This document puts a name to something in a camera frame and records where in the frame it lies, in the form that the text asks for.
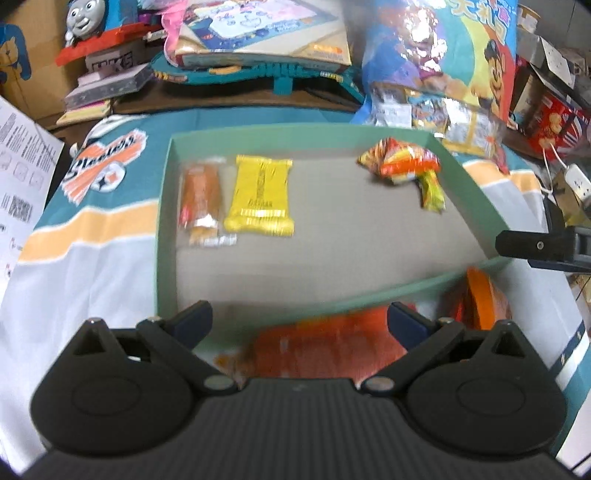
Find large blue foil toy bag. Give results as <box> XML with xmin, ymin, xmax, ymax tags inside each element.
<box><xmin>351</xmin><ymin>0</ymin><xmax>520</xmax><ymax>154</ymax></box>

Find purple glitter box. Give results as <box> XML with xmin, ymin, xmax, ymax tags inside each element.
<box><xmin>62</xmin><ymin>62</ymin><xmax>154</xmax><ymax>112</ymax></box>

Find blue toy train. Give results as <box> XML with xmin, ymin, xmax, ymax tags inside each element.
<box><xmin>55</xmin><ymin>0</ymin><xmax>162</xmax><ymax>66</ymax></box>

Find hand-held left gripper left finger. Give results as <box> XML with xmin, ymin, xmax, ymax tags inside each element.
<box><xmin>74</xmin><ymin>300</ymin><xmax>234</xmax><ymax>394</ymax></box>

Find drawing mat toy box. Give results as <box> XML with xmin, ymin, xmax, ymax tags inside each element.
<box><xmin>175</xmin><ymin>0</ymin><xmax>352</xmax><ymax>70</ymax></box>

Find printed blanket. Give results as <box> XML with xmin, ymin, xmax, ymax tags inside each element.
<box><xmin>0</xmin><ymin>113</ymin><xmax>591</xmax><ymax>472</ymax></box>

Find grey lettered box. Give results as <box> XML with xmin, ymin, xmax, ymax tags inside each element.
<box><xmin>85</xmin><ymin>39</ymin><xmax>153</xmax><ymax>77</ymax></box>

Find yellow notepad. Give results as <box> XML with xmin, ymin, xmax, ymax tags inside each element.
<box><xmin>55</xmin><ymin>99</ymin><xmax>114</xmax><ymax>126</ymax></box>

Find grey cardboard box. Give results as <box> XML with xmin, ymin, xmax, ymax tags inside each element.
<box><xmin>516</xmin><ymin>4</ymin><xmax>591</xmax><ymax>89</ymax></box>

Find pink plastic toy package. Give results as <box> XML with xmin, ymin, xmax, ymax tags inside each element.
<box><xmin>139</xmin><ymin>0</ymin><xmax>190</xmax><ymax>63</ymax></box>

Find green cardboard box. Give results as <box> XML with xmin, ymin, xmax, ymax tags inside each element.
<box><xmin>154</xmin><ymin>122</ymin><xmax>511</xmax><ymax>326</ymax></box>

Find white cable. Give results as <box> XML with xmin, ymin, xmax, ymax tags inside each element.
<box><xmin>540</xmin><ymin>138</ymin><xmax>571</xmax><ymax>192</ymax></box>

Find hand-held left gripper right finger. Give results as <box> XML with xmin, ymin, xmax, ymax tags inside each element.
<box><xmin>362</xmin><ymin>302</ymin><xmax>528</xmax><ymax>394</ymax></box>

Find teal toy track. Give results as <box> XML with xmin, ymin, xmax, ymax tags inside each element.
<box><xmin>150</xmin><ymin>51</ymin><xmax>365</xmax><ymax>104</ymax></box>

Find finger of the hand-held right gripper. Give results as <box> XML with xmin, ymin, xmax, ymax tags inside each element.
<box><xmin>495</xmin><ymin>226</ymin><xmax>591</xmax><ymax>273</ymax></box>

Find white power strip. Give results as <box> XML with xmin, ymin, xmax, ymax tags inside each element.
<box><xmin>566</xmin><ymin>164</ymin><xmax>591</xmax><ymax>201</ymax></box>

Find cardboard box with bear print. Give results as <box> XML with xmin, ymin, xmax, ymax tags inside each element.
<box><xmin>0</xmin><ymin>0</ymin><xmax>88</xmax><ymax>130</ymax></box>

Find red printed box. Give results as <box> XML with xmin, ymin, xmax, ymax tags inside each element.
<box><xmin>526</xmin><ymin>88</ymin><xmax>591</xmax><ymax>155</ymax></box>

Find yellow snack packet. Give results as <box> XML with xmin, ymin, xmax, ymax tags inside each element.
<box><xmin>223</xmin><ymin>154</ymin><xmax>296</xmax><ymax>238</ymax></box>

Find orange curved snack packet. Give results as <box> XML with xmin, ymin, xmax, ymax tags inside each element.
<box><xmin>450</xmin><ymin>267</ymin><xmax>513</xmax><ymax>330</ymax></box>

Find round orange snack packet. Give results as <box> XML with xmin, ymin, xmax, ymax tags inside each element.
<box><xmin>358</xmin><ymin>137</ymin><xmax>441</xmax><ymax>185</ymax></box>

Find orange brown snack bar packet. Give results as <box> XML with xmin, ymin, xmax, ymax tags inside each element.
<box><xmin>179</xmin><ymin>158</ymin><xmax>238</xmax><ymax>248</ymax></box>

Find white instruction sheet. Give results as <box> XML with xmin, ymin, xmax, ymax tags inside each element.
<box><xmin>0</xmin><ymin>95</ymin><xmax>65</xmax><ymax>296</ymax></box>

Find green yellow candy packet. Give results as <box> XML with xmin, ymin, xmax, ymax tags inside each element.
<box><xmin>416</xmin><ymin>171</ymin><xmax>447</xmax><ymax>213</ymax></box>

